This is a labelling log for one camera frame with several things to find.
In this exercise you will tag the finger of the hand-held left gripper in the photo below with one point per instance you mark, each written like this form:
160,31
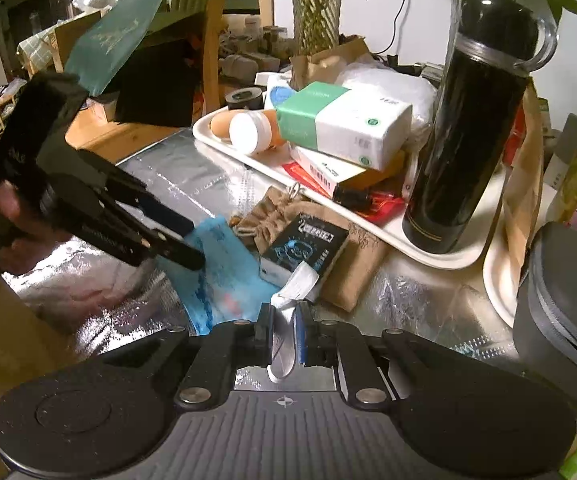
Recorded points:
168,220
183,257

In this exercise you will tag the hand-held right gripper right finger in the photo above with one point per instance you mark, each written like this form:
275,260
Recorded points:
302,335

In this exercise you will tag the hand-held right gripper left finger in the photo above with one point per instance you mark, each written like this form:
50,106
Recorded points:
263,332

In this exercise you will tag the white wipe packet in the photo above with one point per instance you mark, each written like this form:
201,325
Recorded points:
282,342

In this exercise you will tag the blue plastic bag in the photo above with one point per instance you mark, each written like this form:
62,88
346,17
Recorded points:
228,280

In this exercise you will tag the person's left hand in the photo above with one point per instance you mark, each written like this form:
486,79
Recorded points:
3,200

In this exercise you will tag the silver foil mat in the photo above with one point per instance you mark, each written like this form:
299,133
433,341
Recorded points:
193,175

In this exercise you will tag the brown kraft pouch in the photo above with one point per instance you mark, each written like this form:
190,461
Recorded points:
358,270

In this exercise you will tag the small black printed box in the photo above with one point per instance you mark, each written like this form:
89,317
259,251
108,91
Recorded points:
308,245

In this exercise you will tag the white-lidded jar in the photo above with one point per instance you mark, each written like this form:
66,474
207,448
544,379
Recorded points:
246,132

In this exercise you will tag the green fabric bag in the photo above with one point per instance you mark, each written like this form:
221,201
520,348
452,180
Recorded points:
113,35

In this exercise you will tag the black tape roll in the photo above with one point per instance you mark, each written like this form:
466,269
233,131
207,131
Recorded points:
243,97

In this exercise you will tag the small black cylinder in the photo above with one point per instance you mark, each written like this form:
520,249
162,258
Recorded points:
352,197

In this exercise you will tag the red packet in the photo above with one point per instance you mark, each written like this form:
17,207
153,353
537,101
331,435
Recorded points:
383,205

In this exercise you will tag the red white flat box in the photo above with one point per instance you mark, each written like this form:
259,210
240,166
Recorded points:
318,165

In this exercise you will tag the white tray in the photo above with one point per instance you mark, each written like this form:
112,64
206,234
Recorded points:
498,280
468,255

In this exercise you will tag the wooden chair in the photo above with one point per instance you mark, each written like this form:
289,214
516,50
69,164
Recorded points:
216,35

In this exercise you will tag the green white tissue pack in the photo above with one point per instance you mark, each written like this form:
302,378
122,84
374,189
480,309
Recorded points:
348,125

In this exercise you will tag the brown paper bag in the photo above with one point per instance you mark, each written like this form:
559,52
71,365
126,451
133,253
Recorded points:
328,62

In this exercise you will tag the grey zip case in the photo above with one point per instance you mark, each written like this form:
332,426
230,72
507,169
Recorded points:
558,300

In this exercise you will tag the black thermos bottle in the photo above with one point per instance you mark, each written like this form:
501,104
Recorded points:
468,135

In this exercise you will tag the clear plastic bag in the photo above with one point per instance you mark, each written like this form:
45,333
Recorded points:
393,82

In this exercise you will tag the white carton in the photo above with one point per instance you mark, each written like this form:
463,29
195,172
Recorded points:
563,160

